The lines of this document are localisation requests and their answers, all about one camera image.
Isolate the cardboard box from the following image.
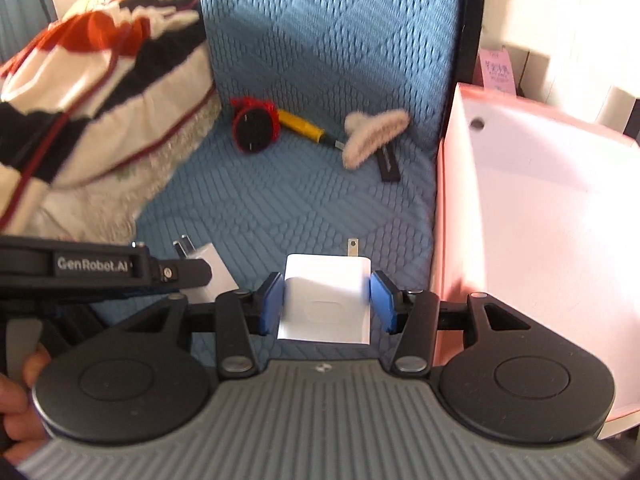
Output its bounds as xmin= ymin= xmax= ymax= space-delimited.
xmin=516 ymin=49 xmax=640 ymax=147

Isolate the black printed tube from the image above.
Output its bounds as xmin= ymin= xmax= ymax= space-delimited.
xmin=377 ymin=147 xmax=403 ymax=183

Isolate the white charger with square corners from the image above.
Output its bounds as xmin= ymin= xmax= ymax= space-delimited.
xmin=172 ymin=235 xmax=237 ymax=306

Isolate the beige fluffy hair clip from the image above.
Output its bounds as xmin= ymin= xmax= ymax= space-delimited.
xmin=342 ymin=108 xmax=412 ymax=170

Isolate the pink storage box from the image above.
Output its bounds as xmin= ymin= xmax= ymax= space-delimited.
xmin=431 ymin=82 xmax=640 ymax=440

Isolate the red black white printed blanket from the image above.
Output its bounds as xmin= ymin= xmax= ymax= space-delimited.
xmin=0 ymin=0 xmax=221 ymax=233

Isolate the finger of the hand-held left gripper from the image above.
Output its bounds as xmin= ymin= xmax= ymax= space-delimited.
xmin=149 ymin=257 xmax=213 ymax=295

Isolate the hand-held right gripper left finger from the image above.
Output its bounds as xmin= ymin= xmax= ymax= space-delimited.
xmin=122 ymin=271 xmax=285 ymax=380

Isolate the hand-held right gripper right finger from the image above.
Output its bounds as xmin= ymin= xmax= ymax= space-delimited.
xmin=369 ymin=270 xmax=532 ymax=380

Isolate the black bed frame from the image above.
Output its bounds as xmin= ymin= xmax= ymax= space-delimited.
xmin=439 ymin=0 xmax=489 ymax=138

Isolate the white charger with rounded corners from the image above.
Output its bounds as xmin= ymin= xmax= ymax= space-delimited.
xmin=276 ymin=237 xmax=373 ymax=347

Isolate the pink paper tag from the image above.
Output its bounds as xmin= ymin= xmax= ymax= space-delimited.
xmin=478 ymin=47 xmax=517 ymax=96

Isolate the yellow handled screwdriver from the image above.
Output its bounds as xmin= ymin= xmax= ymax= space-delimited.
xmin=277 ymin=109 xmax=347 ymax=151

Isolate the person's left hand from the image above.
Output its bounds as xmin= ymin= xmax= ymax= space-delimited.
xmin=0 ymin=345 xmax=52 ymax=463

